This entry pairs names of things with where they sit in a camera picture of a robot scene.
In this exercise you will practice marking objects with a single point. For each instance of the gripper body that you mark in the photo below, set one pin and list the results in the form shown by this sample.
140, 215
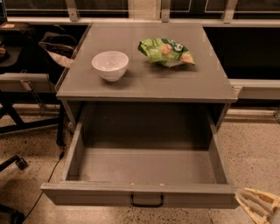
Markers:
259, 204

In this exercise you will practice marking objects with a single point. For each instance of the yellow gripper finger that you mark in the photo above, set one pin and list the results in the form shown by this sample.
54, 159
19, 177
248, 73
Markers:
271, 200
256, 209

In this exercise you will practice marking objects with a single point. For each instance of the grey top drawer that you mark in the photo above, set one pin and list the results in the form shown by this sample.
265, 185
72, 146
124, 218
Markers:
144, 155

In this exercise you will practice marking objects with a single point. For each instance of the grey drawer cabinet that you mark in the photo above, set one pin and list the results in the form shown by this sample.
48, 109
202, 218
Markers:
204, 82

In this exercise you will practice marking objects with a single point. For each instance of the green chip bag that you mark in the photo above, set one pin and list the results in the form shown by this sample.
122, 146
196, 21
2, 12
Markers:
165, 52

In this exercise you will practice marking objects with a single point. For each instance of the white ceramic bowl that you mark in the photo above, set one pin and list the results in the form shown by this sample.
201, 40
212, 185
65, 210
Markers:
110, 65

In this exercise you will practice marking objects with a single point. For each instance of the grey side shelf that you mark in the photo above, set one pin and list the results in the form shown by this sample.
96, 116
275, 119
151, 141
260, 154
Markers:
21, 82

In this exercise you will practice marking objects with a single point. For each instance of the black desk frame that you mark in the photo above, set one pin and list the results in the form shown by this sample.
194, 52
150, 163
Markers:
30, 111

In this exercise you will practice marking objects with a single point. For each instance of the dark bag with strap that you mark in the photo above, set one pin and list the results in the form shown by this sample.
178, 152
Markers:
60, 47

